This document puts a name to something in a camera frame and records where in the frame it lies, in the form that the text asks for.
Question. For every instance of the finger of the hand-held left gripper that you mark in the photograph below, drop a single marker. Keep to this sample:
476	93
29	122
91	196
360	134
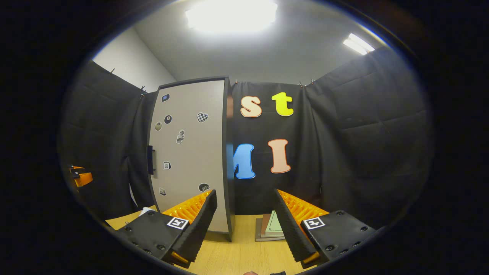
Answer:
77	167
85	179

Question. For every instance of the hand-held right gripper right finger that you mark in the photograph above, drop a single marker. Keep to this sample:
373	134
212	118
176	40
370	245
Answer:
292	229

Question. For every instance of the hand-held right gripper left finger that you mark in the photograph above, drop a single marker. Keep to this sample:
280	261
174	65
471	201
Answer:
198	229

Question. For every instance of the grey cabinet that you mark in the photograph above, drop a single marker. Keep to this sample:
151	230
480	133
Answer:
229	172

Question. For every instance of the pale thick book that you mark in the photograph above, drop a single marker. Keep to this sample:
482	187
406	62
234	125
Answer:
258	233

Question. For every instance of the white plush toy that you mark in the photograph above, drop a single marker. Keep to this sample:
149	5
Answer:
146	211

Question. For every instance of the black backdrop cloth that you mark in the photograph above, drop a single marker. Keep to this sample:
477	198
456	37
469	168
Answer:
363	145

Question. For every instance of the narrow ceiling light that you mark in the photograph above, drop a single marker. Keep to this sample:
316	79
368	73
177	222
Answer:
359	44

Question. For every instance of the large ceiling light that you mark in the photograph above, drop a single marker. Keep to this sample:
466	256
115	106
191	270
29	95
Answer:
231	15

